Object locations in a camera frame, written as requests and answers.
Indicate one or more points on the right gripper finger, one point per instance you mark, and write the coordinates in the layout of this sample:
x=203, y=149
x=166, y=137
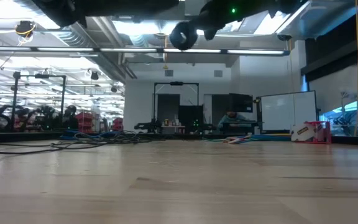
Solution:
x=211, y=33
x=204, y=24

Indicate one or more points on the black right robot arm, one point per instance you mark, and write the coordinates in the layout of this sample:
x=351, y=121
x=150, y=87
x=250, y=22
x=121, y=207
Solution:
x=291, y=6

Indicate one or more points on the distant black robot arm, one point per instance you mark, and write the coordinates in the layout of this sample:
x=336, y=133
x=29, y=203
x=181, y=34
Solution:
x=205, y=127
x=146, y=126

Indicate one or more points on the long ceiling light bar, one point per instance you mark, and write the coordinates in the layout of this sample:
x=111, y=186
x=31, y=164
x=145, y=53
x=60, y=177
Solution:
x=73, y=49

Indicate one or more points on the black monitor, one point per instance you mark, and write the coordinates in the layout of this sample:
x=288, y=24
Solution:
x=240, y=102

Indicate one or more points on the person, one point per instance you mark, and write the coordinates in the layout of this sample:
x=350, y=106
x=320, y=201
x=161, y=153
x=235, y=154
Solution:
x=71, y=115
x=232, y=118

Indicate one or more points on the whiteboard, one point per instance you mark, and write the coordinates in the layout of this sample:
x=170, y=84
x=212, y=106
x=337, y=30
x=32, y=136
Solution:
x=287, y=110

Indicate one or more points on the red tool cabinet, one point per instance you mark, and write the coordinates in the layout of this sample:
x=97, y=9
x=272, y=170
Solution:
x=117, y=124
x=85, y=123

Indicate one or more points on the bundle of coloured tubes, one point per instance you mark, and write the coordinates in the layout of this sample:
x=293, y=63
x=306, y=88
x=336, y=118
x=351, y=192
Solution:
x=278, y=134

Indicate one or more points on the red tape dispenser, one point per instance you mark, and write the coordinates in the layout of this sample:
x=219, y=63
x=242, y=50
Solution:
x=323, y=133

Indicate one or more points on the grey wall vent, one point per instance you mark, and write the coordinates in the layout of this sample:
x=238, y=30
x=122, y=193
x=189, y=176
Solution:
x=168, y=73
x=218, y=73

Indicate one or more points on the black robot station frame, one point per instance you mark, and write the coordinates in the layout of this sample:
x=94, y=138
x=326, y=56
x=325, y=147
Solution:
x=39, y=76
x=176, y=83

